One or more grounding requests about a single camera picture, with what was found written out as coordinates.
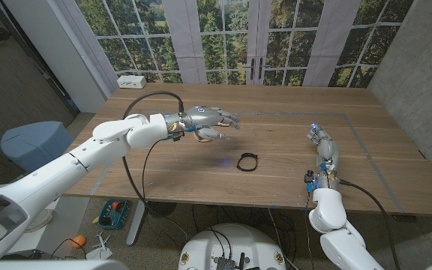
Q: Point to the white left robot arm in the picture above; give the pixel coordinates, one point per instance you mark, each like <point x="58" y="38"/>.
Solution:
<point x="51" y="176"/>

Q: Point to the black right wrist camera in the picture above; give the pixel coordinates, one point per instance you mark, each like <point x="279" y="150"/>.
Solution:
<point x="309" y="177"/>

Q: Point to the white floor board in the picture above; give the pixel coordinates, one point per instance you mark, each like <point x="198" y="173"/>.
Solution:
<point x="69" y="213"/>

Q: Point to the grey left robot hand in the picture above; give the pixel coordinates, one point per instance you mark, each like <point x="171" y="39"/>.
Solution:
<point x="204" y="117"/>

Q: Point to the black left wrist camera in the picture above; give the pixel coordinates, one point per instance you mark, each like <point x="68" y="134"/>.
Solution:
<point x="177" y="136"/>

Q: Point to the grey tape outline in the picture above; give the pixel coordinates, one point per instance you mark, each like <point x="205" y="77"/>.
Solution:
<point x="377" y="168"/>

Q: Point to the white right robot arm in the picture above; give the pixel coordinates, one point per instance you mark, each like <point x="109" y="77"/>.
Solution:
<point x="328" y="213"/>

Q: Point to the white table leg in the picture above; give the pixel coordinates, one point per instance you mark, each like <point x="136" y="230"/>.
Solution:
<point x="135" y="225"/>

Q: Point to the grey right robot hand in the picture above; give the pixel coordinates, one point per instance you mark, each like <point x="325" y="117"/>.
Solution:
<point x="328" y="157"/>

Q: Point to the orange ball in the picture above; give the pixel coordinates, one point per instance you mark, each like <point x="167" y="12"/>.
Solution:
<point x="78" y="241"/>

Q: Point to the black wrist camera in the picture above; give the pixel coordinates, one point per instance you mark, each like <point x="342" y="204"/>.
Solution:
<point x="177" y="136"/>
<point x="309" y="177"/>

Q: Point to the teal basket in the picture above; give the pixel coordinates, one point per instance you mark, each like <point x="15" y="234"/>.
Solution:
<point x="113" y="217"/>

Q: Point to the white toy airplane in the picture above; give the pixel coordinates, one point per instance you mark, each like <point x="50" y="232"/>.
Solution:
<point x="99" y="249"/>

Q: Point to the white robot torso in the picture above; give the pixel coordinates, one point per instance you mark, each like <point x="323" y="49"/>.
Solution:
<point x="238" y="240"/>

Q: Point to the blue-grey ottoman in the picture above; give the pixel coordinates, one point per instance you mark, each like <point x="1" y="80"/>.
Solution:
<point x="36" y="146"/>

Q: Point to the black round fan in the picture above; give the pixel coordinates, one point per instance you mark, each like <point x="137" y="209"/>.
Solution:
<point x="161" y="209"/>

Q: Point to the white box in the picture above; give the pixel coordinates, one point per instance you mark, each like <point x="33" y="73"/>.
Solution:
<point x="131" y="81"/>

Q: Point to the white sneaker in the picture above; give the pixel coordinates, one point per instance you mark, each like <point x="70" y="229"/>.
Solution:
<point x="41" y="219"/>

